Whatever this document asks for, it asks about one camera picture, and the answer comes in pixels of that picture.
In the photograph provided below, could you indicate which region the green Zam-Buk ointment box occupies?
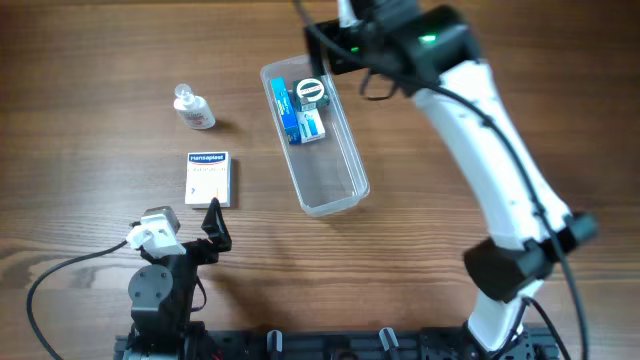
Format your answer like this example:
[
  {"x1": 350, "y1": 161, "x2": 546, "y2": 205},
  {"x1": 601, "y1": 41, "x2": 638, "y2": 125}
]
[{"x1": 292, "y1": 77, "x2": 330, "y2": 112}]

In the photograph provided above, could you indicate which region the white blue medicine box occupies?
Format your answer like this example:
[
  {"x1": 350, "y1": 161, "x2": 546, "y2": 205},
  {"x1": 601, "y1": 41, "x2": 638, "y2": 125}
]
[{"x1": 296, "y1": 109, "x2": 326, "y2": 144}]

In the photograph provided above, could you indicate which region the blue Vicks lozenge box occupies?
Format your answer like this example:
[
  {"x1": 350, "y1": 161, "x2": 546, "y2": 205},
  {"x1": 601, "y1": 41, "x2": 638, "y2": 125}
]
[{"x1": 270, "y1": 77, "x2": 301, "y2": 145}]

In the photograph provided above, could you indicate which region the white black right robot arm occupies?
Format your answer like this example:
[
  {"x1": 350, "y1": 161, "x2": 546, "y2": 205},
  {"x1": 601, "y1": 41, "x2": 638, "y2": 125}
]
[{"x1": 333, "y1": 1, "x2": 597, "y2": 356}]

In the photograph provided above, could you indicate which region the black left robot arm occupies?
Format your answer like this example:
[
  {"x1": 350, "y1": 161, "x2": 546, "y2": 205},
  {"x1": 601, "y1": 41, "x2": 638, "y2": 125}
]
[{"x1": 114, "y1": 198, "x2": 232, "y2": 360}]

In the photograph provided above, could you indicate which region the clear plastic container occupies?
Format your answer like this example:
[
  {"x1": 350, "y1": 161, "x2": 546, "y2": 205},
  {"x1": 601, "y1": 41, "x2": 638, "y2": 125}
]
[{"x1": 260, "y1": 55, "x2": 370, "y2": 217}]

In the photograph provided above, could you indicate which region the white Hansaplast plaster box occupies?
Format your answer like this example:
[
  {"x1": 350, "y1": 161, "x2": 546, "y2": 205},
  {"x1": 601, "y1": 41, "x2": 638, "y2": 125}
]
[{"x1": 185, "y1": 152, "x2": 232, "y2": 208}]

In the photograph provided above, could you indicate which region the small hand sanitizer bottle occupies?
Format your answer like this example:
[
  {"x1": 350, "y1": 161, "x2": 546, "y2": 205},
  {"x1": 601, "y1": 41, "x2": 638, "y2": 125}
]
[{"x1": 173, "y1": 84, "x2": 216, "y2": 130}]

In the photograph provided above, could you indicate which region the black left camera cable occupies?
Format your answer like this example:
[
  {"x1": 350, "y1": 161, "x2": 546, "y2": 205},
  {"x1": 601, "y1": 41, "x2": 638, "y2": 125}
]
[{"x1": 25, "y1": 239, "x2": 130, "y2": 360}]

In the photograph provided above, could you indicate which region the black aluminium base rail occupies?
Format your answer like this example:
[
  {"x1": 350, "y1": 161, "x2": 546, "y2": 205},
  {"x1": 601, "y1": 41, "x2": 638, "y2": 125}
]
[{"x1": 113, "y1": 326, "x2": 559, "y2": 360}]

